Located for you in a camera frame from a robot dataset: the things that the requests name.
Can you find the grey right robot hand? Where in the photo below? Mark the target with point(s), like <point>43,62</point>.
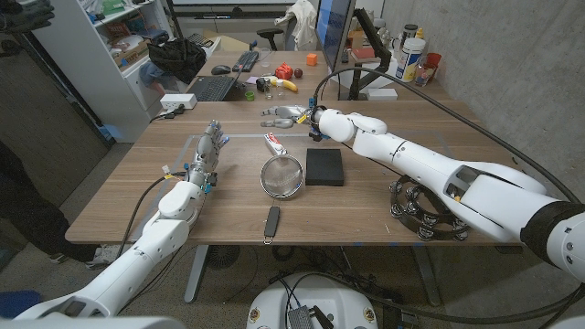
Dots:
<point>297,112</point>

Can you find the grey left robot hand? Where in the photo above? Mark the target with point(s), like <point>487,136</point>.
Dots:
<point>205,153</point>

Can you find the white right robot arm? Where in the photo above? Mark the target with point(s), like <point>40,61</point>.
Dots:
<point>411,155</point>

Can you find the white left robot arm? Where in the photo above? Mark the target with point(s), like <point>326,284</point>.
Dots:
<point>128,269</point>

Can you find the red white toothpaste box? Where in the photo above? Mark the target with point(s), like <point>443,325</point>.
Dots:
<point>274,145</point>

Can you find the yellow banana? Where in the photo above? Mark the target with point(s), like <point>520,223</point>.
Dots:
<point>289,85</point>

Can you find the small clear glass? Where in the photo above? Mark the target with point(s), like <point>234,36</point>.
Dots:
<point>268,93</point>

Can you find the dark red ball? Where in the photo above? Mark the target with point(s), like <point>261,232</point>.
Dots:
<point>298,73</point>

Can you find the red toy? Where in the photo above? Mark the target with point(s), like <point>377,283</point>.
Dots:
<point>283,71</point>

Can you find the small black device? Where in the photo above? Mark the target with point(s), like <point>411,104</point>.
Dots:
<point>262,84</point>

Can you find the small green cup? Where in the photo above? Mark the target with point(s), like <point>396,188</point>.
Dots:
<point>249,96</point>

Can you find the orange cube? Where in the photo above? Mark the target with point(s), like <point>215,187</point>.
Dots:
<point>311,60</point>

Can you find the white power strip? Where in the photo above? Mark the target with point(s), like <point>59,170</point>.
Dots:
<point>177,101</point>

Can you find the black foam block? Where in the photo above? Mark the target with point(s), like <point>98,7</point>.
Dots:
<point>324,166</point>

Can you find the black laptop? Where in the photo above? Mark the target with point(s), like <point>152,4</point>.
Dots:
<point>212,88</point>

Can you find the black keyboard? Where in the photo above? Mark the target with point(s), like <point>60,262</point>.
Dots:
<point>246,60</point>

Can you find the black computer mouse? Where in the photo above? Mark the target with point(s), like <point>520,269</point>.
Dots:
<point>220,70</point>

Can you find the white flat box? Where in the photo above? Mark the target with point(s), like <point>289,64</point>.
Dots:
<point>383,94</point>

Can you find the red book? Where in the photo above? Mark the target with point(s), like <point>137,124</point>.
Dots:
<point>363,52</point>

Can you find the white jacket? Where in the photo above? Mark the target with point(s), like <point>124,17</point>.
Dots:
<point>301,23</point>

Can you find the computer monitor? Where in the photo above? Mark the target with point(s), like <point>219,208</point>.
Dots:
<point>333,27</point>

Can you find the black bag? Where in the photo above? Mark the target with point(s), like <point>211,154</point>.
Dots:
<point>178,59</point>

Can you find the black round floor fan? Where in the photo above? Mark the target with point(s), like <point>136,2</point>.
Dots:
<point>223,257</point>

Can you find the grey keyboard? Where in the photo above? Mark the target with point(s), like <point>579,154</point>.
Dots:
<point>201,40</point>

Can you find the grey table leg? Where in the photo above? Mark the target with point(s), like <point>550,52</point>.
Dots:
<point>427,276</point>
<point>195,274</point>

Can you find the cardboard box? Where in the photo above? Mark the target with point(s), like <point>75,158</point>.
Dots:
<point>130,54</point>

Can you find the white canister blue label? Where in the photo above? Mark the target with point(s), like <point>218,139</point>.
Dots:
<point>409,55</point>

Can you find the clear plastic jar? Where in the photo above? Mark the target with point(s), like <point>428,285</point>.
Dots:
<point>422,75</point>

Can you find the bottle with black lid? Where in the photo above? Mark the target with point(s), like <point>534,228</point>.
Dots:
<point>408,33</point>

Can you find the yellow bottle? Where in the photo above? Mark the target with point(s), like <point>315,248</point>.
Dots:
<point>419,34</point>

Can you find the black tambourine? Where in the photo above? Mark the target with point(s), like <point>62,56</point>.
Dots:
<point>402,215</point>

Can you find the white shelf cabinet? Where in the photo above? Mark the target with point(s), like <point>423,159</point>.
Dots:
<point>82,50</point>

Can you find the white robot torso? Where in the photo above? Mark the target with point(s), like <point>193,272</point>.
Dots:
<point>315,297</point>

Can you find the person in dark clothes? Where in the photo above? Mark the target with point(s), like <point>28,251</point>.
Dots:
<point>27,210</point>

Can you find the black glove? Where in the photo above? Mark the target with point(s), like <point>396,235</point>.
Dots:
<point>27,17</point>

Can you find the blue fabric item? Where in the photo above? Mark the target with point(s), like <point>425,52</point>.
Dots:
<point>16,302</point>

